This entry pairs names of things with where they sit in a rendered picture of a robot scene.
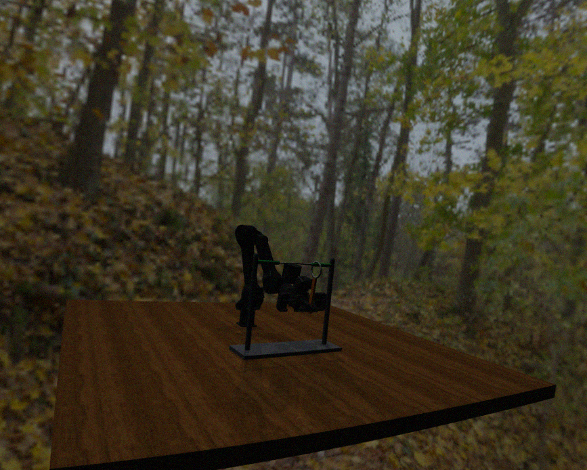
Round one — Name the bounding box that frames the orange handle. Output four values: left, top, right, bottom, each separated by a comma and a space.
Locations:
309, 261, 322, 306

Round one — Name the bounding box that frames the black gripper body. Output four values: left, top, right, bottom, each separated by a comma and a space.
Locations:
276, 287, 326, 312

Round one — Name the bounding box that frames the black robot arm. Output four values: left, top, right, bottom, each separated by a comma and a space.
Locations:
235, 225, 312, 327

